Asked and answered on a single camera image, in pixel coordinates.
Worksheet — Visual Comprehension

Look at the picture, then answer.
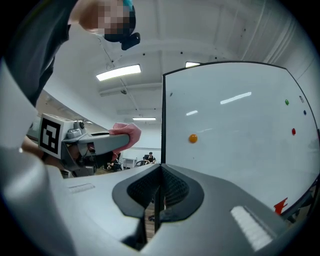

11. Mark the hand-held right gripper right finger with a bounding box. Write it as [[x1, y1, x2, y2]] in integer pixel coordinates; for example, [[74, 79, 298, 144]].
[[140, 163, 297, 256]]

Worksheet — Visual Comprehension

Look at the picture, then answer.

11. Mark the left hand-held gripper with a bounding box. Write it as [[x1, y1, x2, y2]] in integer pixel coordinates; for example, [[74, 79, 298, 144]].
[[38, 112, 131, 178]]

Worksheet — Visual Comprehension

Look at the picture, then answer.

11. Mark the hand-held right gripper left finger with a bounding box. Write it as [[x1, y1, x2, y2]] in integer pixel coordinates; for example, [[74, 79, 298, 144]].
[[46, 163, 161, 256]]

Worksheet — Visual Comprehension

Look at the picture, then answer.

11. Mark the pink cloth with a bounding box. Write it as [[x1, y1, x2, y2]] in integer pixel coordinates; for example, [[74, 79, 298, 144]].
[[107, 122, 142, 161]]

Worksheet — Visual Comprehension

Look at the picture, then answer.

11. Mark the white whiteboard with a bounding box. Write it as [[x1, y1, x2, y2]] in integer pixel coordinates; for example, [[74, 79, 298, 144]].
[[160, 60, 320, 219]]

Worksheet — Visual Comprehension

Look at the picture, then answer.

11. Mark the person's left forearm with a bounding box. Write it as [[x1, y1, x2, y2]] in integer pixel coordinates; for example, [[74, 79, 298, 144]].
[[21, 134, 63, 172]]

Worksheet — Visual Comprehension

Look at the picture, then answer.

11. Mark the red lightning-shaped magnet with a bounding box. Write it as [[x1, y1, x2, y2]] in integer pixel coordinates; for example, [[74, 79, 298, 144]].
[[273, 197, 289, 216]]

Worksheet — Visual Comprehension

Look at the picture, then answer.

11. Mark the person's black shirt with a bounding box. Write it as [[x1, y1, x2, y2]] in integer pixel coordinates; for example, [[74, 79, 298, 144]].
[[4, 0, 71, 106]]

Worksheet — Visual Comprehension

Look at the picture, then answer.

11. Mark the person's head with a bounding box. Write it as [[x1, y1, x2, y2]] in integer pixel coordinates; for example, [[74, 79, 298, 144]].
[[68, 0, 137, 43]]

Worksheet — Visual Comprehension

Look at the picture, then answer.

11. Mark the black head-mounted camera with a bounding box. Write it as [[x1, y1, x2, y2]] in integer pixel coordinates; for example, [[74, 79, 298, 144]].
[[120, 32, 142, 51]]

